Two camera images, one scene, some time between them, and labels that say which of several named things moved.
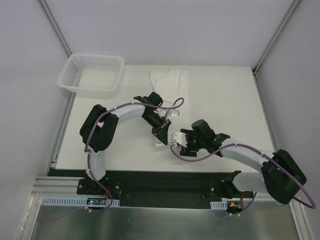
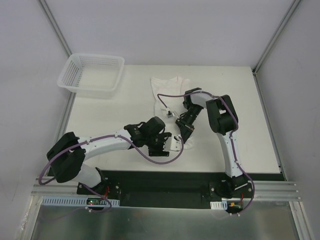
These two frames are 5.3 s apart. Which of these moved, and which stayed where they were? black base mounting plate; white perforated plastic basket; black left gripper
Moved: black left gripper
Stayed: white perforated plastic basket; black base mounting plate
